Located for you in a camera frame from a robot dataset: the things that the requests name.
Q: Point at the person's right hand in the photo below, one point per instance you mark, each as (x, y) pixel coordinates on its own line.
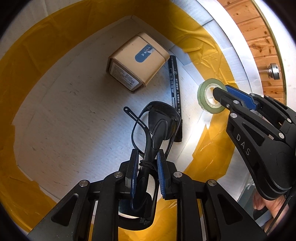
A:
(273, 206)

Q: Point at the black sunglasses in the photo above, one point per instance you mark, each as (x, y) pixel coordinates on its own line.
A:
(160, 123)

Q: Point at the black marker pen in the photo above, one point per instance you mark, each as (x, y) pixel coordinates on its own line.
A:
(175, 94)

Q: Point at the gold tea tin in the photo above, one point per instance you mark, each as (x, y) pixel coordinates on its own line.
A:
(137, 61)

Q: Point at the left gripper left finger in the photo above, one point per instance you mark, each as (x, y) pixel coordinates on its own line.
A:
(131, 172)

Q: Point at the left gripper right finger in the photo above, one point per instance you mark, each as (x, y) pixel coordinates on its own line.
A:
(164, 174)

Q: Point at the white cardboard box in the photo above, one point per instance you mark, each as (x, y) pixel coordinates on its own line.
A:
(62, 117)

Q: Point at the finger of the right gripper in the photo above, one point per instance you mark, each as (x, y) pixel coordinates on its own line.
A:
(223, 97)
(246, 98)

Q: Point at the glass bottle metal lid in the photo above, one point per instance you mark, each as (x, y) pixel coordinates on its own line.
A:
(271, 71)

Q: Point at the green tape roll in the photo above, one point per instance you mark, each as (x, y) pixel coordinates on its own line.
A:
(205, 96)

